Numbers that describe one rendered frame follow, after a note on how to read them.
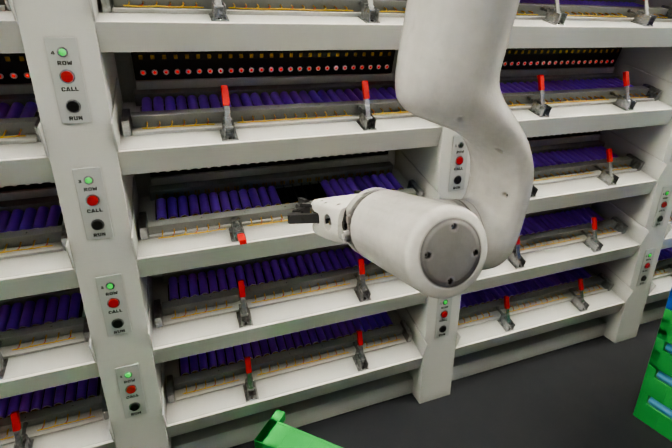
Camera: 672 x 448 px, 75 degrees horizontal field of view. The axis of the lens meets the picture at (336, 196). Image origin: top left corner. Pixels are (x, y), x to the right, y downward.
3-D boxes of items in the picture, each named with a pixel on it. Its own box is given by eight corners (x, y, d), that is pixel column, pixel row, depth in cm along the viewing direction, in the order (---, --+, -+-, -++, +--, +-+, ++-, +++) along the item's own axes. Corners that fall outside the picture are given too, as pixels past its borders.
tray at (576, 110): (667, 124, 114) (698, 73, 106) (474, 142, 95) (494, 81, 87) (606, 93, 130) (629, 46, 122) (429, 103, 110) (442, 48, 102)
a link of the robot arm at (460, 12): (547, -34, 42) (470, 244, 53) (399, -68, 37) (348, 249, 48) (631, -42, 34) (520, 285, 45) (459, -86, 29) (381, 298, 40)
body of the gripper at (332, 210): (338, 260, 50) (310, 240, 61) (415, 246, 54) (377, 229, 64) (333, 196, 49) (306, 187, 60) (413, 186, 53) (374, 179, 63)
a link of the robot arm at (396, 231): (425, 189, 51) (351, 189, 48) (504, 205, 38) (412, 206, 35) (421, 260, 52) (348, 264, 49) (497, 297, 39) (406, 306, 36)
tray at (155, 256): (430, 229, 98) (440, 195, 93) (140, 277, 79) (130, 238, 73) (392, 180, 113) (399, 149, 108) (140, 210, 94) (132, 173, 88)
